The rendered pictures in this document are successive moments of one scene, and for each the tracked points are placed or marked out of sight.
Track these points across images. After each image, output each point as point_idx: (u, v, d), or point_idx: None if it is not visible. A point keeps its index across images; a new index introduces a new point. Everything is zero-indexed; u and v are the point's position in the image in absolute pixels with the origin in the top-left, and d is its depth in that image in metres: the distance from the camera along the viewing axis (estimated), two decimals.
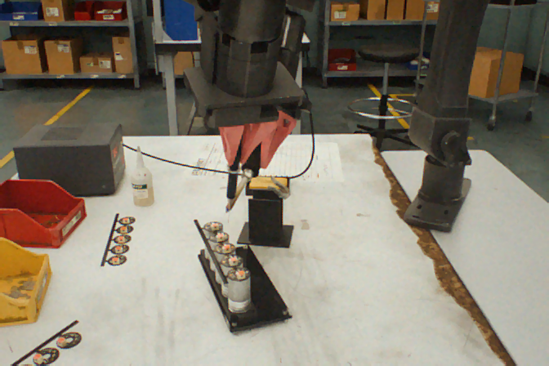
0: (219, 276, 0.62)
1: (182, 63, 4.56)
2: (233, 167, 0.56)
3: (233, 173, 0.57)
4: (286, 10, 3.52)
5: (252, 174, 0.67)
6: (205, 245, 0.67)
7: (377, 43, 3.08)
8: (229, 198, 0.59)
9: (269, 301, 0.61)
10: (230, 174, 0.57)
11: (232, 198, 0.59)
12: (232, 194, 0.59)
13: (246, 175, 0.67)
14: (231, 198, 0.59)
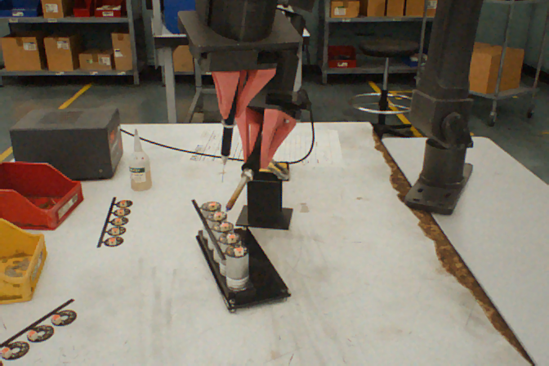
0: (216, 255, 0.61)
1: (181, 60, 4.55)
2: (228, 122, 0.54)
3: (228, 127, 0.55)
4: (286, 5, 3.51)
5: (252, 174, 0.67)
6: (203, 225, 0.66)
7: (377, 38, 3.07)
8: (223, 156, 0.57)
9: (268, 280, 0.60)
10: (225, 129, 0.55)
11: (226, 156, 0.57)
12: (226, 151, 0.57)
13: (246, 175, 0.67)
14: (225, 156, 0.57)
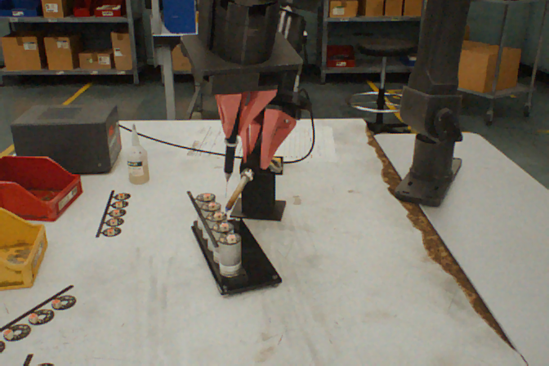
0: (211, 243, 0.63)
1: (181, 60, 4.58)
2: (230, 140, 0.55)
3: (230, 146, 0.56)
4: (284, 5, 3.54)
5: (252, 174, 0.67)
6: (198, 216, 0.69)
7: (375, 37, 3.09)
8: (226, 173, 0.58)
9: (260, 268, 0.62)
10: (228, 148, 0.56)
11: (229, 173, 0.58)
12: (229, 169, 0.58)
13: (246, 175, 0.67)
14: (229, 173, 0.58)
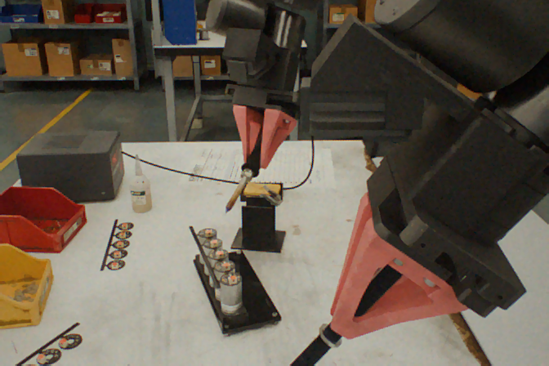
0: (212, 280, 0.65)
1: (181, 65, 4.60)
2: (341, 338, 0.32)
3: (336, 345, 0.33)
4: None
5: (252, 174, 0.67)
6: (199, 251, 0.70)
7: None
8: None
9: (260, 305, 0.64)
10: (328, 349, 0.32)
11: None
12: None
13: (246, 175, 0.67)
14: None
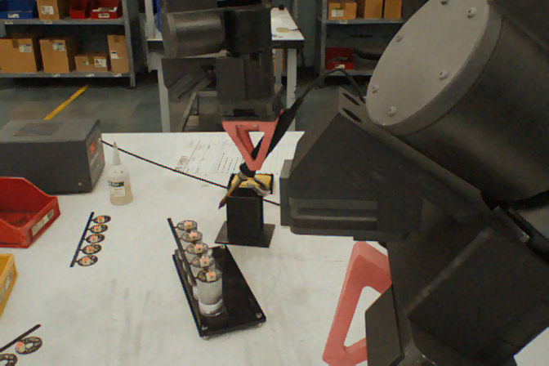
0: None
1: None
2: None
3: None
4: (282, 7, 3.49)
5: (243, 176, 0.70)
6: None
7: (373, 42, 3.05)
8: None
9: (243, 304, 0.58)
10: None
11: None
12: None
13: (237, 176, 0.70)
14: None
